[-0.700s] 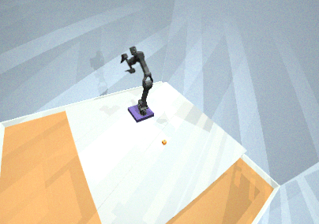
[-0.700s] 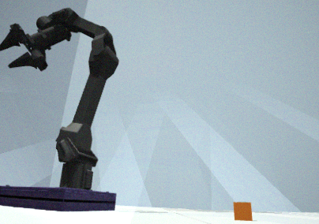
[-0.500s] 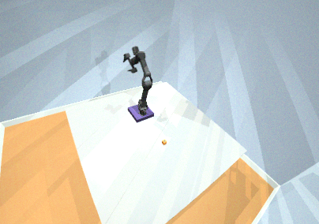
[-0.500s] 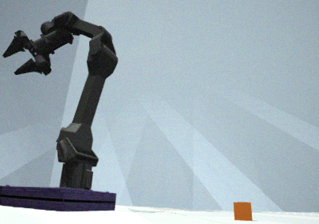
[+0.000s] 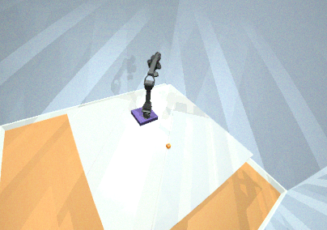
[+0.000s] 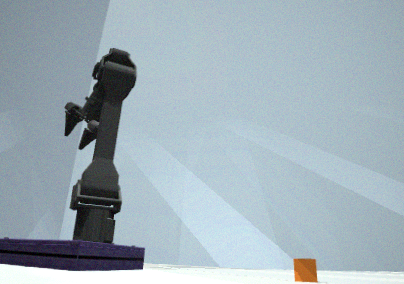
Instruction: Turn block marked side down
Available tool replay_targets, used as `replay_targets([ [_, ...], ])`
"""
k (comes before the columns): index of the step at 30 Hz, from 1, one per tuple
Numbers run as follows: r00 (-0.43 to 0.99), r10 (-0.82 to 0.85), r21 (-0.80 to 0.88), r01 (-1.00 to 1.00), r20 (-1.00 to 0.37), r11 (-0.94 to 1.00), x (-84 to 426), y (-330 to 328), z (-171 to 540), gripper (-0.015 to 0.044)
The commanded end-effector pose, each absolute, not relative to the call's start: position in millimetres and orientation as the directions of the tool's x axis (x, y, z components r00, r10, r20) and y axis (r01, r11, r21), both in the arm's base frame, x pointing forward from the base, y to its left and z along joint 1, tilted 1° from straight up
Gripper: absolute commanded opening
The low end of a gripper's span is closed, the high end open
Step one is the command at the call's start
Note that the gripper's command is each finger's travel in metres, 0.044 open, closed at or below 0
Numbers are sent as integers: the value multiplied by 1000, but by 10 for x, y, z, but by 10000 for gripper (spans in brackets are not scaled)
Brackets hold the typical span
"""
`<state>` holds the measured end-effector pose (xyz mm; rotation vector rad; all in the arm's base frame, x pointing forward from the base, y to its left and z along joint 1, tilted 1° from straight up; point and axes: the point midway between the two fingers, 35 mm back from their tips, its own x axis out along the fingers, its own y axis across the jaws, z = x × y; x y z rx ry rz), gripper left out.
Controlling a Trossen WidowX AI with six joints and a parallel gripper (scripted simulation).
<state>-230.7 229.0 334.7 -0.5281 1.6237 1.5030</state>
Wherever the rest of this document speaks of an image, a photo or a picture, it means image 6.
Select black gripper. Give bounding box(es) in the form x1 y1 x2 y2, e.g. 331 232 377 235
64 95 103 150

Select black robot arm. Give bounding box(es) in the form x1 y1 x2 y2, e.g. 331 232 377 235
67 48 136 244

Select orange block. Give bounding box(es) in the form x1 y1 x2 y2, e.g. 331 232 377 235
293 258 318 283

